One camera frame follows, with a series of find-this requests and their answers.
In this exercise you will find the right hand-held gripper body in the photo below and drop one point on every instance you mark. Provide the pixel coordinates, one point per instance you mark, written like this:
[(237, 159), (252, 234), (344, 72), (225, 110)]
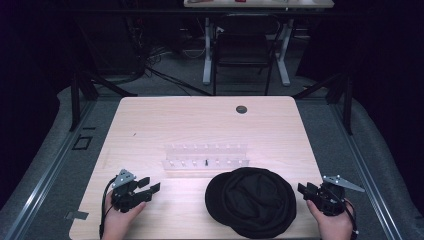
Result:
[(330, 196)]

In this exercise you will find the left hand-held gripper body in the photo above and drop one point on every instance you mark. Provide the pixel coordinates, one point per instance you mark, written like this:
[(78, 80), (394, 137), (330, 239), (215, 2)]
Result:
[(124, 193)]

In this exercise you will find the black hat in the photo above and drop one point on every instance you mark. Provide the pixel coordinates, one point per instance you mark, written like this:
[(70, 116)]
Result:
[(250, 202)]

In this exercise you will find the clear acrylic rack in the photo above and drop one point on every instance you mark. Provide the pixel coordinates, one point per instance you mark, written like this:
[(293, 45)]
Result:
[(206, 156)]

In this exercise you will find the person's left hand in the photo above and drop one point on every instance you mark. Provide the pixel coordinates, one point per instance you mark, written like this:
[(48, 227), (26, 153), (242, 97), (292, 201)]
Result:
[(120, 220)]

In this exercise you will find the person's right hand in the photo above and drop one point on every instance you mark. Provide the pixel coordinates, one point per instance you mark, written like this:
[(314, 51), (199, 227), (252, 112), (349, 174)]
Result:
[(331, 225)]

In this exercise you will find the black metal stand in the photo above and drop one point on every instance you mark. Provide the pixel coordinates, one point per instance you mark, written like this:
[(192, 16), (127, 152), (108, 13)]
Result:
[(87, 90), (336, 96)]

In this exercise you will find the black chair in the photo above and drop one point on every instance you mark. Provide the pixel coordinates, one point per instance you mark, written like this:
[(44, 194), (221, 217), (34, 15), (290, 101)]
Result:
[(245, 50)]

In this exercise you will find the white desk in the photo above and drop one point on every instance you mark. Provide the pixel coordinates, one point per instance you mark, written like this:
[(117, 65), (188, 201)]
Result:
[(258, 33)]

